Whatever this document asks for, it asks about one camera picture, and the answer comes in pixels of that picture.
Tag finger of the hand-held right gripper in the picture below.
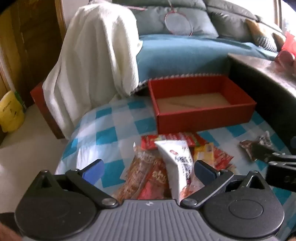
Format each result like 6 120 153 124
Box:
268 161 296 167
266 152 296 162

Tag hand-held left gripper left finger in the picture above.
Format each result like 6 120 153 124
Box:
35 159 119 208

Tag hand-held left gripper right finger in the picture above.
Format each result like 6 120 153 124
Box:
180 160 266 208

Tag red orange snack packet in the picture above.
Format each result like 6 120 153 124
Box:
213 146 234 171

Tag dark brown snack packet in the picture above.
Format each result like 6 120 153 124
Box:
239 131 278 161

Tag brown clear snack packet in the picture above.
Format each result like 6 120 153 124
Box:
120 142 162 200

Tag red snack packet white script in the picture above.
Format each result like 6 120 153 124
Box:
137 160 173 200

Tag long red snack packet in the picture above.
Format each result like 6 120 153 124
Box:
141 133 207 151

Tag red cardboard box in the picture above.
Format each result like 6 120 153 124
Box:
147 75 257 135

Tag yellow snack packet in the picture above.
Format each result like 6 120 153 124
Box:
194 142 214 166

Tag blue white checkered cloth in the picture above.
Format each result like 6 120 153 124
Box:
55 93 296 209

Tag dark grey coffee table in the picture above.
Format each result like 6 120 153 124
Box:
228 53 296 149

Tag red gift packaging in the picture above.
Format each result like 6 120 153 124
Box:
274 31 296 77

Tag white blanket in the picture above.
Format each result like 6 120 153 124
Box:
42 0 142 139

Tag brown patterned pillow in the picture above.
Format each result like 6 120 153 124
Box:
272 32 287 48
245 19 278 52

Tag blue sofa cover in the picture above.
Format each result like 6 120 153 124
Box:
136 35 278 87

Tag wooden cabinet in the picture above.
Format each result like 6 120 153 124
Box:
0 0 67 109

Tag grey green sofa cushion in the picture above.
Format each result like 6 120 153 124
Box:
206 0 282 42
131 6 219 39

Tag red badminton racket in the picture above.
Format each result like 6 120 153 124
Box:
165 0 193 37

